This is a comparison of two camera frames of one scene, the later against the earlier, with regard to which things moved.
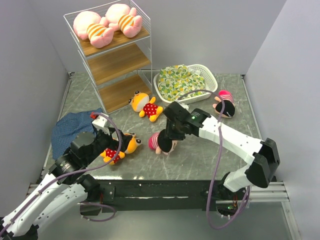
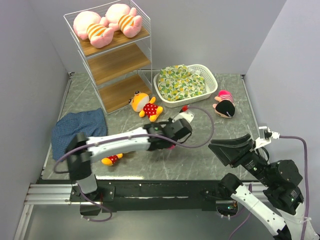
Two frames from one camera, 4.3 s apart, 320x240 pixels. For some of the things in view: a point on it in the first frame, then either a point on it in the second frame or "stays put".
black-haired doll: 229,105 stays put
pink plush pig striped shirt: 89,25 stays put
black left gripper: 113,142 -> 169,122
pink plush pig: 121,17 stays put
